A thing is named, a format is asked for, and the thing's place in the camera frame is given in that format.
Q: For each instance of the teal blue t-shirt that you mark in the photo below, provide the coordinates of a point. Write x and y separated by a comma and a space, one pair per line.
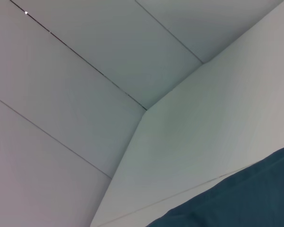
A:
239, 196

